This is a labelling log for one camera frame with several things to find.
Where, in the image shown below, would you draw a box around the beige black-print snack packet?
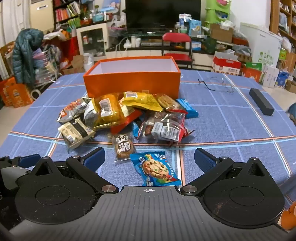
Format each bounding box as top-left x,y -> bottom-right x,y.
58,118 -> 96,149

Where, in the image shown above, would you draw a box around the orange cardboard box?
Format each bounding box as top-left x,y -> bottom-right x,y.
83,56 -> 181,100

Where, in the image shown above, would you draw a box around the blue checked tablecloth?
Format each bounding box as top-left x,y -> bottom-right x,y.
0,70 -> 296,209

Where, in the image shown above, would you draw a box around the red folding chair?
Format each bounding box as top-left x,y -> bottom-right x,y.
161,32 -> 195,69

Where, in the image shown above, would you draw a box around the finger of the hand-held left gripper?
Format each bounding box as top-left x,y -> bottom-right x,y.
10,153 -> 41,168

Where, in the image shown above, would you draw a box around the white glass-door cabinet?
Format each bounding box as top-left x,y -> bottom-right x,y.
76,23 -> 109,61

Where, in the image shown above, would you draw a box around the red white carton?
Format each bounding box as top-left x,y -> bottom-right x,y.
212,57 -> 242,76

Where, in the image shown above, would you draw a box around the black long case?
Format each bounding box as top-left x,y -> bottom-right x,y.
249,88 -> 275,116

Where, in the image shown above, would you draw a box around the clear round brown cookie packet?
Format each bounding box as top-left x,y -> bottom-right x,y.
110,133 -> 137,164

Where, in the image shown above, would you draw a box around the green plastic shelf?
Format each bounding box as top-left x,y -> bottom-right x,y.
205,0 -> 232,30

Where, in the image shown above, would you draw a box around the yellow snack packet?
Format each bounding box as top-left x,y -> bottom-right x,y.
121,91 -> 163,112

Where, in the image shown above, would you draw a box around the orange grey chip packet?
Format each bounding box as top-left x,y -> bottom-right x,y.
57,97 -> 92,123

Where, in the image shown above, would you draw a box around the black television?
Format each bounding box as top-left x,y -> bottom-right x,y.
125,0 -> 201,29

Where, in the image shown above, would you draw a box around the metal cart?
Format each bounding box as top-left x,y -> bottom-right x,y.
32,44 -> 63,93

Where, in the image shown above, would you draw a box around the thin-frame eyeglasses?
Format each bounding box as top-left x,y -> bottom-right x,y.
198,77 -> 234,94

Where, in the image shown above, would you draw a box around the white sack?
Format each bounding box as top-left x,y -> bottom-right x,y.
83,53 -> 94,72

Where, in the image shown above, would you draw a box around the dark green bag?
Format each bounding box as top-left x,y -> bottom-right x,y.
202,37 -> 216,55

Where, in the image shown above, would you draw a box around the white chest freezer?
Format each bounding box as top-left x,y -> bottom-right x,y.
239,22 -> 283,70

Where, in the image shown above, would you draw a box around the yellow cake packet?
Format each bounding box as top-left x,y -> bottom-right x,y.
92,93 -> 135,128

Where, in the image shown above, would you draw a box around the open cardboard box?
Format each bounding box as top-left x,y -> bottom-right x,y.
62,56 -> 85,75

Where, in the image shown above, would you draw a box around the clear cracker packet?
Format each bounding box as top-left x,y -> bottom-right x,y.
154,93 -> 185,113

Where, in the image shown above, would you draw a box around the blue bar packet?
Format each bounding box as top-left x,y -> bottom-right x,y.
175,98 -> 199,119

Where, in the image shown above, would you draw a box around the dark seaweed snack packet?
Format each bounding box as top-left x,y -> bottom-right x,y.
83,101 -> 100,129

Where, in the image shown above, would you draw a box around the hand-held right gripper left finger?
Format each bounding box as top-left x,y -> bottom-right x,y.
30,146 -> 119,194

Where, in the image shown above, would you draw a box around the blue cookie packet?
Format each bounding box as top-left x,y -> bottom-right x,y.
130,151 -> 181,187

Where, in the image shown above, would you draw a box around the white television stand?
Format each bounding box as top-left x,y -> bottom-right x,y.
106,28 -> 215,67

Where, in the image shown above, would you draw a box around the clear chocolate packet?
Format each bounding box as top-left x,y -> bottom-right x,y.
136,111 -> 196,147

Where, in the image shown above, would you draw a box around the blue white package stack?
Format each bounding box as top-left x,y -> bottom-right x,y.
179,14 -> 201,36

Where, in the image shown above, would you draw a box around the beige standing air conditioner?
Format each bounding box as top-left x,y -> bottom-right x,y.
30,0 -> 55,33

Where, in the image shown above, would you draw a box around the teal down jacket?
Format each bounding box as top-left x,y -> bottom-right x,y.
11,29 -> 44,85

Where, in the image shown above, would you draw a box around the wooden bookshelf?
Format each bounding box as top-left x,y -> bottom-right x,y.
269,0 -> 296,42

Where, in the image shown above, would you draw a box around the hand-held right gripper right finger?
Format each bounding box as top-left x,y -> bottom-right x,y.
180,148 -> 270,196

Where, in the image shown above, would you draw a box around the orange paper bag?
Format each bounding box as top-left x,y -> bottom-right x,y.
0,77 -> 34,108

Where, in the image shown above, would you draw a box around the black bookshelf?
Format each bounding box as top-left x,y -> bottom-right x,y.
53,0 -> 93,26

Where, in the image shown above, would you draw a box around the brown cardboard box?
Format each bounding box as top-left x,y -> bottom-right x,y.
209,23 -> 234,43

